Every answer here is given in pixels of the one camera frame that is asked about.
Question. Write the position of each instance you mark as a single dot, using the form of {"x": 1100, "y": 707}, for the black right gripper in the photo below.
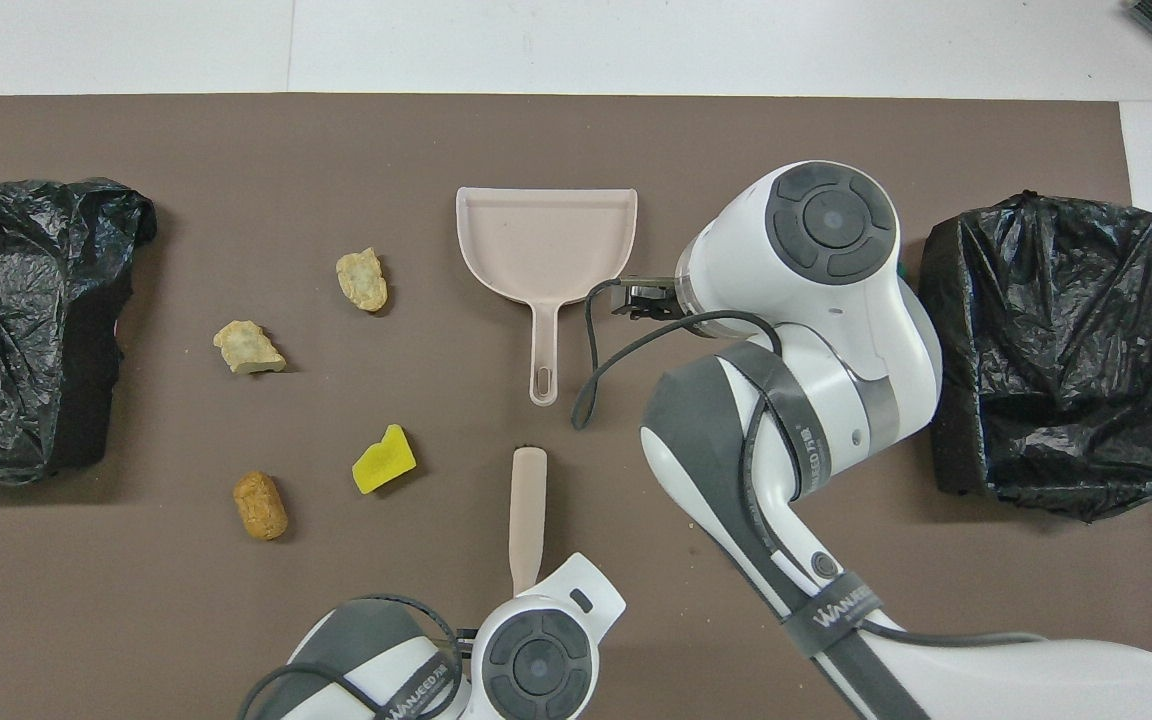
{"x": 648, "y": 300}

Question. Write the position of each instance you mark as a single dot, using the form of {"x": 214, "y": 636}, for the beige plastic dustpan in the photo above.
{"x": 546, "y": 240}

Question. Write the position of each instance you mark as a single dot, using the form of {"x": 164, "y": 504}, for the beige brush black bristles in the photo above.
{"x": 526, "y": 520}

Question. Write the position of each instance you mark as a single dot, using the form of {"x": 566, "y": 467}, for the oval beige chunk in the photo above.
{"x": 362, "y": 280}

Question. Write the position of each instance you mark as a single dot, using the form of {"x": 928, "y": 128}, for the yellow sponge chunk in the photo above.
{"x": 383, "y": 465}

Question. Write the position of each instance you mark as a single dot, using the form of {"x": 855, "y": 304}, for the jagged beige chunk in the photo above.
{"x": 246, "y": 347}

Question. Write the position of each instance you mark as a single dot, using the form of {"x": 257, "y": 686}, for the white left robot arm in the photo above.
{"x": 536, "y": 665}

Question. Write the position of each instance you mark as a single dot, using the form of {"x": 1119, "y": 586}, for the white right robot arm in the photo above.
{"x": 836, "y": 300}

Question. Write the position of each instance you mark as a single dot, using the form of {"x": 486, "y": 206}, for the black bag lined bin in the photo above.
{"x": 6, "y": 300}
{"x": 1066, "y": 350}

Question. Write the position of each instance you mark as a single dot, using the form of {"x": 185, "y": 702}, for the brown table mat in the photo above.
{"x": 236, "y": 150}

